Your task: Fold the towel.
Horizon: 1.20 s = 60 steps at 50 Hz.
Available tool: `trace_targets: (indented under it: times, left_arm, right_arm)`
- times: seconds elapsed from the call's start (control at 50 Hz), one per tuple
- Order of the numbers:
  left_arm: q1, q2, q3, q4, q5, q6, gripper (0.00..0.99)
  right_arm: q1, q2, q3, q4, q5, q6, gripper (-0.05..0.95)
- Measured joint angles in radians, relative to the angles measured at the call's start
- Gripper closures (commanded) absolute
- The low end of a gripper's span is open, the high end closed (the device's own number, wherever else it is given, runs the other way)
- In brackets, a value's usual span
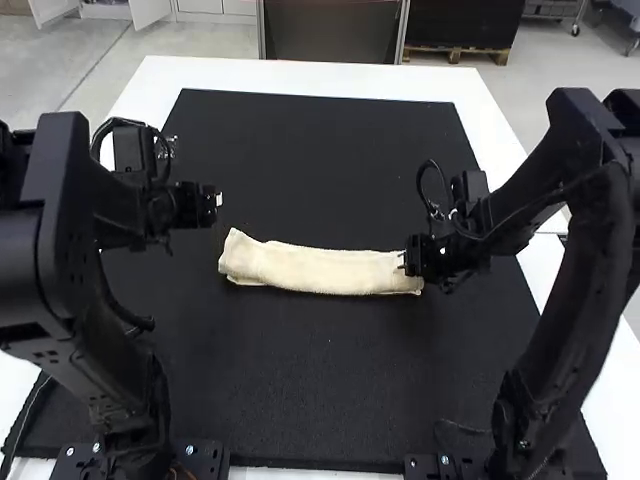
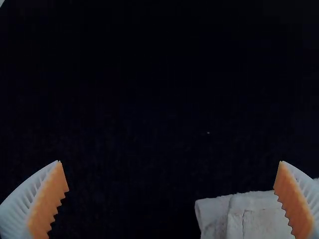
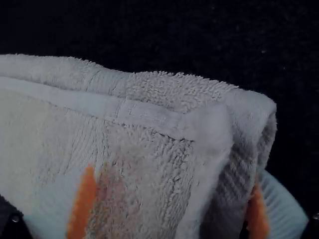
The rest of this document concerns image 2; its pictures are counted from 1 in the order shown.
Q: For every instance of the black mat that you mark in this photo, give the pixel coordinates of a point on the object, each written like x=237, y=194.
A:
x=159, y=87

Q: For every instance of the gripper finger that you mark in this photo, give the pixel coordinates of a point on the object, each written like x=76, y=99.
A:
x=37, y=209
x=296, y=204

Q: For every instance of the pale towel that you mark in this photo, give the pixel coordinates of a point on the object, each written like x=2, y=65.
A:
x=244, y=219

